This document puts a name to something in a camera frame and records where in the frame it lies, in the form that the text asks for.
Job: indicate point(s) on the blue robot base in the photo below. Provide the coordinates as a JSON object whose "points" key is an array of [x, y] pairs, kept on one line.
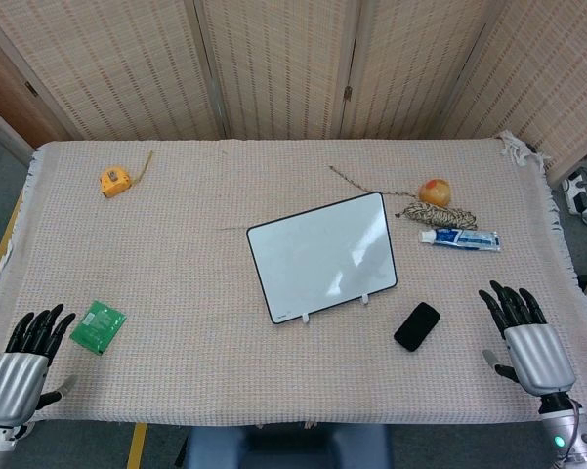
{"points": [[285, 447]]}

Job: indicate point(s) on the woven folding screen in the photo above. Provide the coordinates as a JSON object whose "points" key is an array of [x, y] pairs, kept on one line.
{"points": [[293, 68]]}

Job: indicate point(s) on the black whiteboard eraser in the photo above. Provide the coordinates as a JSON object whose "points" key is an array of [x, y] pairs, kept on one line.
{"points": [[417, 326]]}

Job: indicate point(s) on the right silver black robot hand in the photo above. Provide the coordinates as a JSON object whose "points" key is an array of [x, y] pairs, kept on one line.
{"points": [[537, 359]]}

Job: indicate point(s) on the pink woven tablecloth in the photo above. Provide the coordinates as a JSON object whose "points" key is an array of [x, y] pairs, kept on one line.
{"points": [[283, 312]]}

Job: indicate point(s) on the green foil packet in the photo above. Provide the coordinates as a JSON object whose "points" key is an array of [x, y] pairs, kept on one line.
{"points": [[98, 327]]}

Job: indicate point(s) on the blue white toothpaste tube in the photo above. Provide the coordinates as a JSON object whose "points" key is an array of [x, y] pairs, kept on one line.
{"points": [[461, 239]]}

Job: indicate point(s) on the white power strip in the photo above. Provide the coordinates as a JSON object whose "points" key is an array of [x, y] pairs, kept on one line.
{"points": [[577, 193]]}

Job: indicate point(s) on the black framed whiteboard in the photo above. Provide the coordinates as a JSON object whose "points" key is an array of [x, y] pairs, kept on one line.
{"points": [[322, 259]]}

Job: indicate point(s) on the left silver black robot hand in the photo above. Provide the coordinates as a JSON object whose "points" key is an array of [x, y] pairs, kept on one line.
{"points": [[11, 378]]}

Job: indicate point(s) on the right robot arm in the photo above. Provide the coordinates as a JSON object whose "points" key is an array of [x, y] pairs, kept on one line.
{"points": [[571, 435]]}

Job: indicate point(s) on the yellow tape measure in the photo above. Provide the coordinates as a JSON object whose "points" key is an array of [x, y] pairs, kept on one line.
{"points": [[113, 181]]}

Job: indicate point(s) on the orange round fruit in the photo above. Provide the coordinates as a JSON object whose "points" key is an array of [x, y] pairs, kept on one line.
{"points": [[435, 191]]}

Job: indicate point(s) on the white plastic tablet stand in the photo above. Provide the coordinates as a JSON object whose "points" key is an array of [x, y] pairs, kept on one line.
{"points": [[366, 300]]}

